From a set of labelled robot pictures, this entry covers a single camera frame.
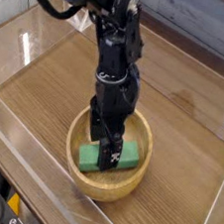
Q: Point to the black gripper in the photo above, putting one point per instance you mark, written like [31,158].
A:
[109,108]

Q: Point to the green rectangular block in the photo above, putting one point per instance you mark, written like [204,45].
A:
[89,157]

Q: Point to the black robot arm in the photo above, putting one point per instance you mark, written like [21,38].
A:
[117,24]

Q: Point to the brown wooden bowl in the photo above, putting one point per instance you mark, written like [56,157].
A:
[112,184]

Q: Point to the clear acrylic tray walls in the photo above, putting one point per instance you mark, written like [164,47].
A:
[47,76]

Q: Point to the yellow black device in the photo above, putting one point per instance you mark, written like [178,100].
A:
[10,209]

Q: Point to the clear acrylic corner bracket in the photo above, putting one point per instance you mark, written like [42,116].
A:
[76,14]

